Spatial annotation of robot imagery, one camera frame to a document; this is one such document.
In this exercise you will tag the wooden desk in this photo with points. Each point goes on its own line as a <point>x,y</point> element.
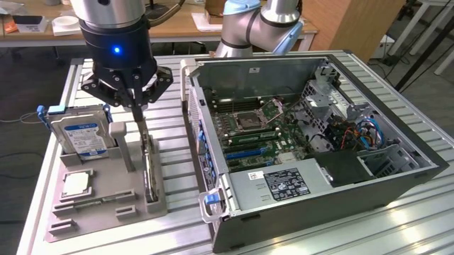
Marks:
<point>170,32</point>

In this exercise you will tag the wooden cabinet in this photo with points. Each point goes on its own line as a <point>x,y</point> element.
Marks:
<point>354,26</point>

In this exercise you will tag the metal socket cover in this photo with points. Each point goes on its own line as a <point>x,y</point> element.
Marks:
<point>273,109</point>

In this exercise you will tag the white box with black lid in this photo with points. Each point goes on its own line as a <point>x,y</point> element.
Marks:
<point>33,27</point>

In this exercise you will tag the blue case latch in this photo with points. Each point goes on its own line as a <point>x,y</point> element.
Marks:
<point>212,199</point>

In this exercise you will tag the blue expansion slot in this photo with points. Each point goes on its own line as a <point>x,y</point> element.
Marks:
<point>245,154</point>

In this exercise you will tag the black slanted pole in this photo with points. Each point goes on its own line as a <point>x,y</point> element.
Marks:
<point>428,53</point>

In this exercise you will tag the silver CPU chip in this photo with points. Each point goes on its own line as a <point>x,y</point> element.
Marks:
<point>77,184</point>

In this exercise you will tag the white paper stack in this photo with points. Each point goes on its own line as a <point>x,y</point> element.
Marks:
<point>204,24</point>

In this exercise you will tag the blue disk caddy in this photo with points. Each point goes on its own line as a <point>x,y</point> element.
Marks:
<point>57,109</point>

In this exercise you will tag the graphics card with metal bracket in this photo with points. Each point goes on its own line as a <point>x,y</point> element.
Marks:
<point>150,172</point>

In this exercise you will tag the black plastic shroud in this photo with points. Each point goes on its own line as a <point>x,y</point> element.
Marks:
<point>344,167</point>

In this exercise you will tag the green RAM stick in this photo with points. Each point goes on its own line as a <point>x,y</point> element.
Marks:
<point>87,203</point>
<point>254,137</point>

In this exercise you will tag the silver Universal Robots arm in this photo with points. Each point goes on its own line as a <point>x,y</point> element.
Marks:
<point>277,13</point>

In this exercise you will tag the grey parts rack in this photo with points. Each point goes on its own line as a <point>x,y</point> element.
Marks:
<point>106,191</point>

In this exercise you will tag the green motherboard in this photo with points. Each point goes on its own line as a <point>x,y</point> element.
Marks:
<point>284,138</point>

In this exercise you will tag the hard disk with blue label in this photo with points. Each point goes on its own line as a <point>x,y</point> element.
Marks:
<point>83,138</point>

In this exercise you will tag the black open PC case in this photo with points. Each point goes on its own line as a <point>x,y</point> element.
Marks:
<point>320,225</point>

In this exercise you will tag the metal drive cage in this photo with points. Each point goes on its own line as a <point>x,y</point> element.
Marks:
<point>320,101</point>

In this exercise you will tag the metal disk bay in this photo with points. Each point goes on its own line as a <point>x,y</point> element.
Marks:
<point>387,162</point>

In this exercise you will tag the CPU socket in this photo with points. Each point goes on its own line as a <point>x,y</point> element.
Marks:
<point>249,120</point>

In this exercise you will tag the brown cardboard box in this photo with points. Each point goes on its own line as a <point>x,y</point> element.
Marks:
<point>213,6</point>

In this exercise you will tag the small orange box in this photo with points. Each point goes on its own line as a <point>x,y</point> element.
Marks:
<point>10,26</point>

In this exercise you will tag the grey power supply unit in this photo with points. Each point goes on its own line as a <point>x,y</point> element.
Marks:
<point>256,191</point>

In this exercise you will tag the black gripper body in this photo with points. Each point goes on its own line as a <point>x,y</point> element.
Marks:
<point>117,50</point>

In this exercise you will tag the white box with tape roll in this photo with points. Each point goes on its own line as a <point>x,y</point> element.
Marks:
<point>67,29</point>

